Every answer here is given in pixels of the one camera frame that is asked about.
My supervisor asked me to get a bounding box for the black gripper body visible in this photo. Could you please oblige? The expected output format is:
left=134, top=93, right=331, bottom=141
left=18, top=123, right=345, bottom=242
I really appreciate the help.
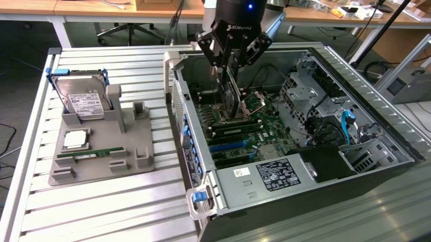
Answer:
left=210, top=0, right=269, bottom=39

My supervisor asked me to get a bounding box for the black graphics card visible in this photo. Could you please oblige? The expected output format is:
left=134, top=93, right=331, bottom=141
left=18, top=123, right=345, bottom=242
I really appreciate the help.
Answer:
left=210, top=49, right=251, bottom=122

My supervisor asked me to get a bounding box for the metal socket cover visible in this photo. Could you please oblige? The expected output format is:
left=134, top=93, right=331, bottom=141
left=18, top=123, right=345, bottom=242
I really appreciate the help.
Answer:
left=241, top=90, right=267, bottom=118

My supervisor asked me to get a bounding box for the brown cardboard box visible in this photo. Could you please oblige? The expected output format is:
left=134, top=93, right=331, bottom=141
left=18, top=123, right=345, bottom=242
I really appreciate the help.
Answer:
left=135, top=0, right=186, bottom=11

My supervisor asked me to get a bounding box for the silver disk bay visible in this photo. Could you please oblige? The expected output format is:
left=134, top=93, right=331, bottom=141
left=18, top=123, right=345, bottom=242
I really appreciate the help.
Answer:
left=278, top=52, right=354, bottom=121
left=338, top=138, right=403, bottom=175

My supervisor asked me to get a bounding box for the black office chair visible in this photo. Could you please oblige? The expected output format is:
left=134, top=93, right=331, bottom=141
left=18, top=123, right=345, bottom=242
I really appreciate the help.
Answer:
left=97, top=22, right=167, bottom=46

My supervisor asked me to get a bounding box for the CPU socket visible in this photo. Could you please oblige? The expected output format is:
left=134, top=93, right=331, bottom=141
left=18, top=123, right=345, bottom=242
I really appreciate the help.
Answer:
left=215, top=103, right=251, bottom=125

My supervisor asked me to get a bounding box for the green motherboard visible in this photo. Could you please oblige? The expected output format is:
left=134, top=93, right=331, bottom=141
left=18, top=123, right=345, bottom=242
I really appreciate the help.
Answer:
left=194, top=85, right=295, bottom=170

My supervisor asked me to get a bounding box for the black RAM stick with label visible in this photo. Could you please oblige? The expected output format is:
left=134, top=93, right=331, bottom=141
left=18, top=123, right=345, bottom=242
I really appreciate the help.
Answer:
left=210, top=122, right=265, bottom=139

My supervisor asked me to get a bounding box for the white box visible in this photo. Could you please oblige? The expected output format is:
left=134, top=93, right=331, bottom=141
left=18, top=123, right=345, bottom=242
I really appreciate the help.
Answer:
left=337, top=6, right=385, bottom=21

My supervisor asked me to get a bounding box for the black long expansion slot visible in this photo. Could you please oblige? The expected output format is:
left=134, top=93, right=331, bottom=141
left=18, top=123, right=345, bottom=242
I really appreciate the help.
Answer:
left=214, top=155, right=254, bottom=169
left=206, top=135, right=245, bottom=147

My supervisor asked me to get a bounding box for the black stand pole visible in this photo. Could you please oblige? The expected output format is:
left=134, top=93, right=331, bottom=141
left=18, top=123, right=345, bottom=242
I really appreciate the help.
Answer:
left=350, top=0, right=414, bottom=69

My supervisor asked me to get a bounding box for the blue expansion slot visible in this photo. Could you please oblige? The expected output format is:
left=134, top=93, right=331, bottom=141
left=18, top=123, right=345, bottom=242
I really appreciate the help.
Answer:
left=209, top=140, right=247, bottom=153

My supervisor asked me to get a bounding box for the black monitor base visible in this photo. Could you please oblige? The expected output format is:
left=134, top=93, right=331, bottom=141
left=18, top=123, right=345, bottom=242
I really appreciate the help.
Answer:
left=370, top=0, right=394, bottom=14

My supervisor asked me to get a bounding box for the silver chipset heatsink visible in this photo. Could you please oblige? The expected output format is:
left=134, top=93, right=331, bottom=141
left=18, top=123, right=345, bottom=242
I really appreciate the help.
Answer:
left=259, top=145, right=281, bottom=160

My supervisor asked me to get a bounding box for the hard disk in blue carrier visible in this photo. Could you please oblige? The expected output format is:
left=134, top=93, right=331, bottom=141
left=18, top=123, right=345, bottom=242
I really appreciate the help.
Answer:
left=43, top=67, right=113, bottom=121

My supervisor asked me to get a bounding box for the grey parts rack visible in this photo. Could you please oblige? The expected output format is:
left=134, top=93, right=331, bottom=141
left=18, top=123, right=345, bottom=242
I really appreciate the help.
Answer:
left=49, top=84, right=157, bottom=187

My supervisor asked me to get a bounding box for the grey computer tower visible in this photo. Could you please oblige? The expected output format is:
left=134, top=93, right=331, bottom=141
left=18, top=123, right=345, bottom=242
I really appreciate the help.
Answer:
left=386, top=67, right=431, bottom=104

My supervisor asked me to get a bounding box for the green RAM stick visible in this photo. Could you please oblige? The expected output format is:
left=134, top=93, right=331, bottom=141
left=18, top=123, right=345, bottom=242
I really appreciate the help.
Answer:
left=57, top=147, right=125, bottom=159

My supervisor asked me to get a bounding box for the silver CPU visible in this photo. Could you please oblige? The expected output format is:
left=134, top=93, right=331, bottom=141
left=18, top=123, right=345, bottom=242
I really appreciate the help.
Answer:
left=63, top=131, right=89, bottom=148

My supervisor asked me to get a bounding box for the silver power supply unit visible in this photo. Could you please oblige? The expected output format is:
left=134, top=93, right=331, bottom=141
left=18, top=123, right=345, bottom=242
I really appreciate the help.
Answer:
left=214, top=153, right=319, bottom=210

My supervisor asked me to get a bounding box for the black open PC case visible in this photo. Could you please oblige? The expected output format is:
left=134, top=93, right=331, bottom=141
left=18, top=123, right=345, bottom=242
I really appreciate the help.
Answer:
left=163, top=46, right=426, bottom=242

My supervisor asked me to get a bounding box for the black looped wire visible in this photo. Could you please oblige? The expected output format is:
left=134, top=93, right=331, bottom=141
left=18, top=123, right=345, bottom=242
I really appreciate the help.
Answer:
left=251, top=64, right=289, bottom=94

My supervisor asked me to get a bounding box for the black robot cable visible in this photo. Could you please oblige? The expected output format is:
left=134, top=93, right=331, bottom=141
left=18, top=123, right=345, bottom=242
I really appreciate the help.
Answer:
left=169, top=0, right=186, bottom=47

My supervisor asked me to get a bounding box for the wooden desk white frame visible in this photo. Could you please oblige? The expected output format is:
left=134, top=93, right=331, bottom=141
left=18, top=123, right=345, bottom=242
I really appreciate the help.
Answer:
left=0, top=0, right=73, bottom=48
left=55, top=0, right=431, bottom=64

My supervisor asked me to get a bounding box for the white cable on desk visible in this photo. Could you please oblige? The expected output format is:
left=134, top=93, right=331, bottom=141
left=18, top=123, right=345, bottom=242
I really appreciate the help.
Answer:
left=102, top=0, right=131, bottom=10

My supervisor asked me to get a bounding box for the black coiled cable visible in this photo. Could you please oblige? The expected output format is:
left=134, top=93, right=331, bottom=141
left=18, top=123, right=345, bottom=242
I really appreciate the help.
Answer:
left=366, top=62, right=394, bottom=83

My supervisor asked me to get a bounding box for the black wire bundle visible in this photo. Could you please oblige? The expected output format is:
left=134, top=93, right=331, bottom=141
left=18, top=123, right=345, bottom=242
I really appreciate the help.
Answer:
left=305, top=118, right=350, bottom=147

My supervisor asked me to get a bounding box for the blue disk wire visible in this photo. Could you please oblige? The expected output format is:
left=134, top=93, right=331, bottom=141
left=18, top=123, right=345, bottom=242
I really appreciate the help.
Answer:
left=339, top=109, right=358, bottom=147

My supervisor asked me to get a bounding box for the grey wire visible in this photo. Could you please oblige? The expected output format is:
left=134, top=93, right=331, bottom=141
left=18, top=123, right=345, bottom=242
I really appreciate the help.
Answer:
left=357, top=123, right=383, bottom=142

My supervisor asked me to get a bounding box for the aluminium profile post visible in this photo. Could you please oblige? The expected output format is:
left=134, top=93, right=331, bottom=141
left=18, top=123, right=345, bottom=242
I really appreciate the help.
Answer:
left=374, top=34, right=431, bottom=91

